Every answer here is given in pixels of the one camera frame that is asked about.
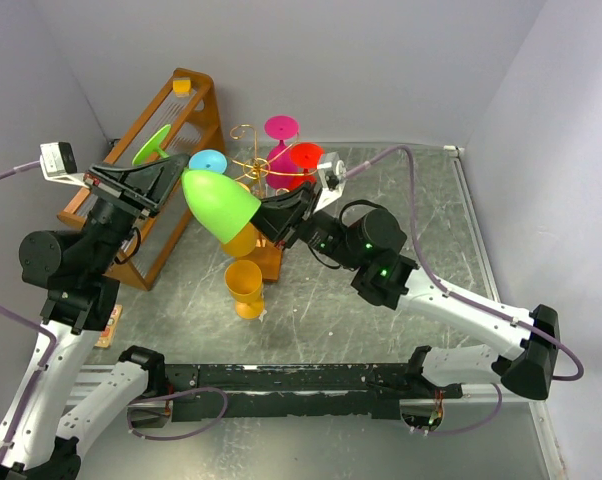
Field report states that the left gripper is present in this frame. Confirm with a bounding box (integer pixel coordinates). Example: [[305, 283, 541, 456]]
[[82, 149, 190, 271]]

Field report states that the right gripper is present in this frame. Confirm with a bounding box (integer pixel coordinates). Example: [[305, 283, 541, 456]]
[[234, 181, 363, 272]]

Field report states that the orange wine glass front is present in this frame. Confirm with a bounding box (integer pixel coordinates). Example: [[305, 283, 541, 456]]
[[221, 223, 259, 258]]

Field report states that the orange wine glass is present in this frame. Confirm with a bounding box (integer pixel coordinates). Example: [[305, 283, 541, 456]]
[[224, 260, 265, 320], [221, 223, 259, 258]]

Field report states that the pink wine glass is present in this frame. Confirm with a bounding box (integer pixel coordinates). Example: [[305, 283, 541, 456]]
[[264, 115, 299, 189]]

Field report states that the green wine glass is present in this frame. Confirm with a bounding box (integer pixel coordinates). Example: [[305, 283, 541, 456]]
[[131, 123, 262, 245]]

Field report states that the blue wine glass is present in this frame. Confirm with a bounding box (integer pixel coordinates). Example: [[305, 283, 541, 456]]
[[188, 149, 228, 174]]

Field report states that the red wine glass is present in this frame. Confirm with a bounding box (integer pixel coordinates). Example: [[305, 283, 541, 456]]
[[287, 142, 324, 192]]

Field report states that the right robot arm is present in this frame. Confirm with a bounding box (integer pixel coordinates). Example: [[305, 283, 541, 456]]
[[250, 184, 560, 400]]

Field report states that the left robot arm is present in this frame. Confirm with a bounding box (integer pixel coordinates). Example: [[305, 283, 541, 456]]
[[0, 154, 189, 479]]

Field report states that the wooden rack shelf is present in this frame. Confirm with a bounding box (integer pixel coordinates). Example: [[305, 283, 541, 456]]
[[56, 67, 221, 292]]

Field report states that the yellow block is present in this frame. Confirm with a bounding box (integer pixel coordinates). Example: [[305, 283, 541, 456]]
[[172, 77, 192, 98]]

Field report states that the orange picture card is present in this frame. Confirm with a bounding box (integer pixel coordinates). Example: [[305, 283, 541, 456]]
[[95, 304, 122, 349]]

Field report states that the gold wire glass rack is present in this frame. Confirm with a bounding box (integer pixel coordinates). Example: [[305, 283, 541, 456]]
[[230, 124, 299, 283]]

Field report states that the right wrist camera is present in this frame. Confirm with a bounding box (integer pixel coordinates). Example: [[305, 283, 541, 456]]
[[314, 152, 346, 212]]

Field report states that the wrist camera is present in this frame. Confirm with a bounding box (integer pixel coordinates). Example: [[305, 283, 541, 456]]
[[39, 142, 84, 187], [314, 152, 346, 212]]

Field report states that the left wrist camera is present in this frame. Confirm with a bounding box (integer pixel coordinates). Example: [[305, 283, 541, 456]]
[[39, 142, 84, 187]]

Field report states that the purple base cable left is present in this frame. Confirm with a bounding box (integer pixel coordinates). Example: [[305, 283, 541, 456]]
[[125, 385, 230, 442]]

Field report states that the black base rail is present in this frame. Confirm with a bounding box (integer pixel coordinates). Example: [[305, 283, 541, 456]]
[[165, 362, 462, 422]]

